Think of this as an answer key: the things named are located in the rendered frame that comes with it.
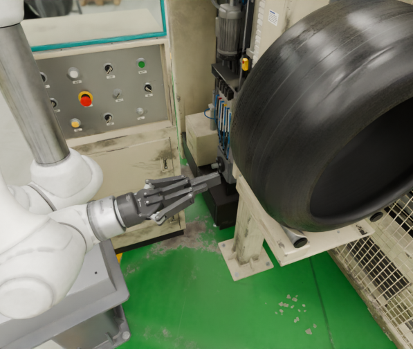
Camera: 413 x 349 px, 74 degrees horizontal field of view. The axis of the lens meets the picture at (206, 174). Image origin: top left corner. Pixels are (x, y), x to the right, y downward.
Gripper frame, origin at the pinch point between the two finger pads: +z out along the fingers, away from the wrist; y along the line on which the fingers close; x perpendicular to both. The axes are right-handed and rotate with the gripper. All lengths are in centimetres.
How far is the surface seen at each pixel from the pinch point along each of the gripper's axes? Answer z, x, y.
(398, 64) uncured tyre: 33.5, -23.5, -10.1
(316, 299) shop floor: 48, 122, -7
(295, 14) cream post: 37.0, -20.6, 25.9
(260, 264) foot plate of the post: 28, 118, 23
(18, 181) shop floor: -122, 99, 153
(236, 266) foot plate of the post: 13, 116, 26
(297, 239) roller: 21.1, 26.0, -10.3
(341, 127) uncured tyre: 23.6, -15.6, -11.8
